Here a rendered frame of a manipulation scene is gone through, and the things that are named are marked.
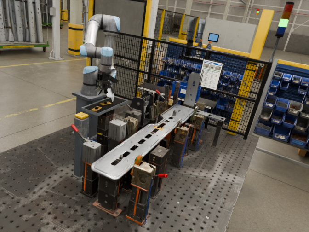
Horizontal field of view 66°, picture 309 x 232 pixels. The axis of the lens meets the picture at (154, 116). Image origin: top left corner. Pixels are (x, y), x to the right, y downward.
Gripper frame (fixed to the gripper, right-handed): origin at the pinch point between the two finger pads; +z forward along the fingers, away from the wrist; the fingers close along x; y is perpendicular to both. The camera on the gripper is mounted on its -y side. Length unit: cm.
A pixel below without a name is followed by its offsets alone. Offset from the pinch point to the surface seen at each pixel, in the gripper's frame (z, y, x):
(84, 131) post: 14.2, 26.0, 9.7
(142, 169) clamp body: 14, 29, 60
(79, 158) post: 34.3, 28.1, 8.3
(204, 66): -17, -128, 14
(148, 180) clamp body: 19, 28, 64
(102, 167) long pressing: 20, 37, 40
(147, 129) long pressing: 20.1, -19.5, 26.1
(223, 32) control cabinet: -43, -682, -185
